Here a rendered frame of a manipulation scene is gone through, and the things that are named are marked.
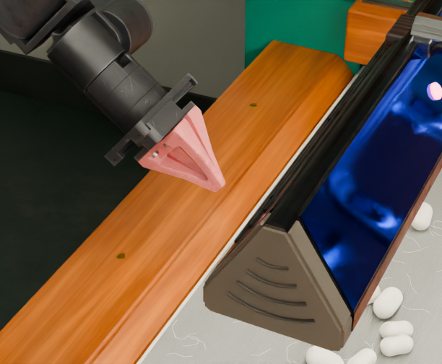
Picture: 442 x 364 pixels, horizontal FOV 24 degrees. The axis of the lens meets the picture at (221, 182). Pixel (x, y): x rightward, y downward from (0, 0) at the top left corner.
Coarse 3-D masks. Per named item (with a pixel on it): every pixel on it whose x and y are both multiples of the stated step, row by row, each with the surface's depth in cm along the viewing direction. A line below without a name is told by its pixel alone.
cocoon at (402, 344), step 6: (396, 336) 95; (402, 336) 95; (408, 336) 95; (384, 342) 95; (390, 342) 95; (396, 342) 95; (402, 342) 95; (408, 342) 95; (384, 348) 95; (390, 348) 94; (396, 348) 95; (402, 348) 95; (408, 348) 95; (384, 354) 95; (390, 354) 95; (396, 354) 95
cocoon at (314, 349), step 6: (312, 348) 94; (318, 348) 94; (306, 354) 94; (312, 354) 93; (318, 354) 93; (324, 354) 93; (330, 354) 93; (336, 354) 93; (306, 360) 94; (312, 360) 93; (318, 360) 93; (324, 360) 93; (330, 360) 92; (336, 360) 92; (342, 360) 93
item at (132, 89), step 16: (112, 64) 96; (128, 64) 97; (96, 80) 96; (112, 80) 96; (128, 80) 97; (144, 80) 97; (192, 80) 101; (96, 96) 97; (112, 96) 97; (128, 96) 96; (144, 96) 97; (160, 96) 98; (176, 96) 99; (112, 112) 98; (128, 112) 97; (144, 112) 97; (128, 128) 98; (144, 128) 94; (128, 144) 99; (112, 160) 98
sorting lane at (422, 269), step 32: (416, 256) 107; (384, 288) 103; (416, 288) 103; (192, 320) 99; (224, 320) 99; (384, 320) 99; (416, 320) 99; (160, 352) 96; (192, 352) 96; (224, 352) 96; (256, 352) 96; (288, 352) 96; (352, 352) 96; (416, 352) 96
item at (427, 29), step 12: (420, 12) 68; (396, 24) 68; (408, 24) 68; (420, 24) 67; (432, 24) 66; (396, 36) 67; (420, 36) 67; (432, 36) 66; (420, 48) 67; (432, 48) 66
